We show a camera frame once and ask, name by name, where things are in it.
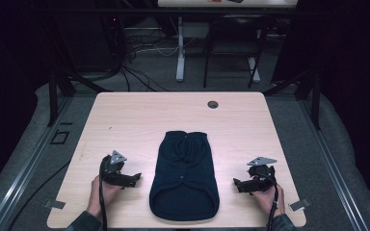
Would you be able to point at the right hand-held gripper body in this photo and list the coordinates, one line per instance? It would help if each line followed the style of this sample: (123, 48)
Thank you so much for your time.
(260, 178)

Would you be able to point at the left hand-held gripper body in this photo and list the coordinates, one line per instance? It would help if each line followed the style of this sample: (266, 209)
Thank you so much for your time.
(110, 173)

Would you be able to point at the dark navy garment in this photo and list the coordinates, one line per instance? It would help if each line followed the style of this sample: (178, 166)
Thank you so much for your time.
(184, 179)

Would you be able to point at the person's left hand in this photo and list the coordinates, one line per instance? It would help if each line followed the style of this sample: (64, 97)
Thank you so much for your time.
(106, 195)

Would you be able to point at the person's right hand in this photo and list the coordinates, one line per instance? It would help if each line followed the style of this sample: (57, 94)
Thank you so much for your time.
(268, 200)

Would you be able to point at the grey metal table clip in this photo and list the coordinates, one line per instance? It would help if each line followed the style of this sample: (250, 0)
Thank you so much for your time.
(55, 204)
(299, 204)

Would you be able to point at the white desk leg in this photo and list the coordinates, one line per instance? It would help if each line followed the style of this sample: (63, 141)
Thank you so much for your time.
(254, 70)
(180, 57)

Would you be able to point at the black power strip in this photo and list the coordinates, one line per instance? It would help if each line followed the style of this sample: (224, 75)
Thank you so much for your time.
(114, 38)

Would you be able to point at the black chair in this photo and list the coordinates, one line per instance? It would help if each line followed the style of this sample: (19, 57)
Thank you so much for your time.
(237, 24)

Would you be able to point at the aluminium floor rail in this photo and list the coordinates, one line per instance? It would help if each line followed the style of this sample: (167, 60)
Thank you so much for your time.
(330, 166)
(29, 166)

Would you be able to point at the black frame post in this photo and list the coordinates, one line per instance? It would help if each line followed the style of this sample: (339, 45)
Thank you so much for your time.
(52, 102)
(316, 102)

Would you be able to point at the black horizontal frame bar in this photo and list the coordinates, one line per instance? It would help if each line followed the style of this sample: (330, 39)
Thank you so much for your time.
(141, 12)

